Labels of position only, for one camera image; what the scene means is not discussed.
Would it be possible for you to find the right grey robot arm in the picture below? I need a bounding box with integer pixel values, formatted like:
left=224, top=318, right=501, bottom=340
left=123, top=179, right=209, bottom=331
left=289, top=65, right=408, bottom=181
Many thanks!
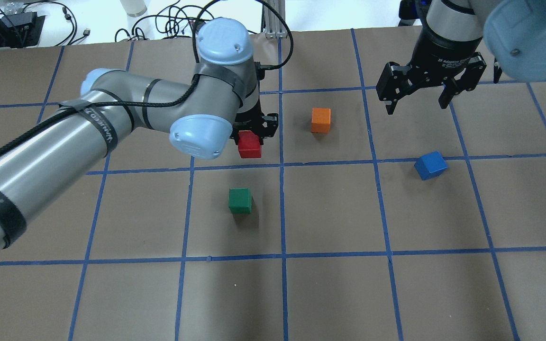
left=376, top=0, right=546, bottom=115

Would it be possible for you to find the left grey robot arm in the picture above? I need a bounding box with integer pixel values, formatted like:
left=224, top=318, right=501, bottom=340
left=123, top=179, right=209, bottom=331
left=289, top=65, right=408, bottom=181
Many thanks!
left=0, top=18, right=290, bottom=250

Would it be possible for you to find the red wooden block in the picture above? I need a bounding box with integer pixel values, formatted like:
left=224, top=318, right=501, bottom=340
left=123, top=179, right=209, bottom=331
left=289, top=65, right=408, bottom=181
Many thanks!
left=237, top=130, right=262, bottom=158

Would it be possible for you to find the white cylindrical bottle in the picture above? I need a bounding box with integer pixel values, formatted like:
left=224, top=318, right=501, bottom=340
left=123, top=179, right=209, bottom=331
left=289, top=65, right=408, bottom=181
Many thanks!
left=119, top=0, right=148, bottom=18

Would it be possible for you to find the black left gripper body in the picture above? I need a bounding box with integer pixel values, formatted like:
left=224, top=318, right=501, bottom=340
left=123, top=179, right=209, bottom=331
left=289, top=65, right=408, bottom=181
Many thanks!
left=230, top=92, right=279, bottom=140

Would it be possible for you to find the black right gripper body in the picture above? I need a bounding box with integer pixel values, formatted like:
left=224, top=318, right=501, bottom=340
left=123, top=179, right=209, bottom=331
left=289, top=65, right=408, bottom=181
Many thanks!
left=407, top=24, right=482, bottom=88

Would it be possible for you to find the blue wooden block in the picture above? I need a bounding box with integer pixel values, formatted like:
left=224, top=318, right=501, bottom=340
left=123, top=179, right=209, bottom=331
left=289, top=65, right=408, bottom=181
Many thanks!
left=414, top=151, right=448, bottom=181

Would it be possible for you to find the orange wooden block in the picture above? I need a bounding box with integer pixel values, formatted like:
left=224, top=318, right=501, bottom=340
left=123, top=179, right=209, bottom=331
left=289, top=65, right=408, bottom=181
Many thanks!
left=310, top=108, right=332, bottom=134

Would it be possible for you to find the green wooden block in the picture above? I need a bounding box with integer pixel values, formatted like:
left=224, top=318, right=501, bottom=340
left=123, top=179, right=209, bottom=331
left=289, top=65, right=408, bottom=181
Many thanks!
left=228, top=188, right=252, bottom=214

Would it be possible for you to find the black camera stand base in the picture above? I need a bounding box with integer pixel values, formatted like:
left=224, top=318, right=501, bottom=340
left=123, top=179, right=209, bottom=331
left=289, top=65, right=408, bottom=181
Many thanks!
left=0, top=12, right=46, bottom=48

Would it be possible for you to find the aluminium frame post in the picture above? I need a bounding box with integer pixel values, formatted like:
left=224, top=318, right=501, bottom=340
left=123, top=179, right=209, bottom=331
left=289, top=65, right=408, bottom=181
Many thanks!
left=261, top=0, right=288, bottom=39

